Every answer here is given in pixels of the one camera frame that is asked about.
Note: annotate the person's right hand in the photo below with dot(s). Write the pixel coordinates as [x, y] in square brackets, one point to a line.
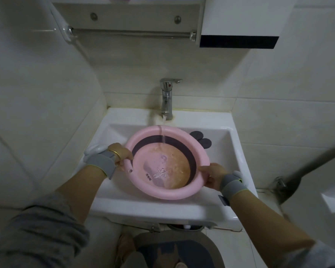
[215, 175]

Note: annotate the person's left hand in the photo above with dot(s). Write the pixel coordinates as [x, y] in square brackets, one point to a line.
[122, 153]

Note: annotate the pink basin with dark band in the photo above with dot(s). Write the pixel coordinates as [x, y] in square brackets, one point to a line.
[145, 189]

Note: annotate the person's right forearm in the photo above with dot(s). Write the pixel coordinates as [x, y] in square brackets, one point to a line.
[268, 223]

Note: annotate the person's left forearm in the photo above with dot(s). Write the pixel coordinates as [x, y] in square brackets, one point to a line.
[81, 195]

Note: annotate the person's left foot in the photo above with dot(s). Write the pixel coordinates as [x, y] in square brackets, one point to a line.
[125, 248]

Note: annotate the person's left gray sleeve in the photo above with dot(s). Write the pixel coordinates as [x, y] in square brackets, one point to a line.
[36, 234]

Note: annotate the person's gray sleeve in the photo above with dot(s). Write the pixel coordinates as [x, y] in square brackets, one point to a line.
[36, 234]
[318, 256]

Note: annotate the person's right gray sleeve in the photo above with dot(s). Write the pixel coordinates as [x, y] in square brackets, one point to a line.
[318, 256]

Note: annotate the gold bangle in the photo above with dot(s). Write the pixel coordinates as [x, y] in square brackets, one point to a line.
[117, 154]

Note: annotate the white wrist tracker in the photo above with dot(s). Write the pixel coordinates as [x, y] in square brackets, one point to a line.
[237, 175]
[94, 150]

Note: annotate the white ceramic sink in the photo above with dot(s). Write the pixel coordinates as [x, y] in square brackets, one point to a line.
[145, 209]

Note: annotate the dark bin under sink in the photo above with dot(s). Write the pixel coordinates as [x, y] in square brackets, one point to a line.
[176, 227]

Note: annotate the chrome faucet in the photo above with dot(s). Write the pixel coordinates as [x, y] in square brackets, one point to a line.
[167, 100]

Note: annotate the chrome towel bar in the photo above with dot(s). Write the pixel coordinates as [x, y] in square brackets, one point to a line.
[128, 33]

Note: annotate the white wall shelf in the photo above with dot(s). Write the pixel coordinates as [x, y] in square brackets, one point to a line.
[128, 13]

